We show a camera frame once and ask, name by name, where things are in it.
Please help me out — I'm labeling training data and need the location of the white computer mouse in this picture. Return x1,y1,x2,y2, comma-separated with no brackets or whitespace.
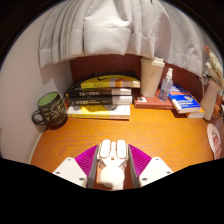
96,139,130,191

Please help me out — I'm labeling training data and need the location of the white curtain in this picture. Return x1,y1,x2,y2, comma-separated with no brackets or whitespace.
38,0,205,77

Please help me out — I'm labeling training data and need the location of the orange paperback book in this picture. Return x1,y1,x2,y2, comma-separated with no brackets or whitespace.
184,106,206,120

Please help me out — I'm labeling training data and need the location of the yellow and black book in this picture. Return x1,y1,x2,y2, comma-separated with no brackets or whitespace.
64,71,141,94

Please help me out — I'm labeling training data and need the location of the clear sanitizer spray bottle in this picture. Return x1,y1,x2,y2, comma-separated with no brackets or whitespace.
157,67,174,103

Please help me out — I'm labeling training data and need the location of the pink and red mouse pad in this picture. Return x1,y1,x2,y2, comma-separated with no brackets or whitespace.
206,123,223,160

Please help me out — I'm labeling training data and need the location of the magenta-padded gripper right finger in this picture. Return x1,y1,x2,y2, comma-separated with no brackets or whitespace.
127,144,174,188

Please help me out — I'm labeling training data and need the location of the red hardcover book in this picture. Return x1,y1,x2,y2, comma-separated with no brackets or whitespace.
133,88,174,110

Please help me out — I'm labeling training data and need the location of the blue paperback book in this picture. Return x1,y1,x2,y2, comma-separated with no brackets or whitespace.
168,84,202,114

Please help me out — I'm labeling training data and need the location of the dark mug with green inside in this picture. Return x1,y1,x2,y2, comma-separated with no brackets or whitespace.
31,91,68,128

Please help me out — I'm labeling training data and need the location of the white and yellow book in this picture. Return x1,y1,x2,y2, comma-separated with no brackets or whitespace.
66,104,132,120

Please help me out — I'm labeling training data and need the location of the white ceramic vase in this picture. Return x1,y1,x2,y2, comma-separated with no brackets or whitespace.
199,73,222,122

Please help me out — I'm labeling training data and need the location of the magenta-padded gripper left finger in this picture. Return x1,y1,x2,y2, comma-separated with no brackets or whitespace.
52,144,100,188

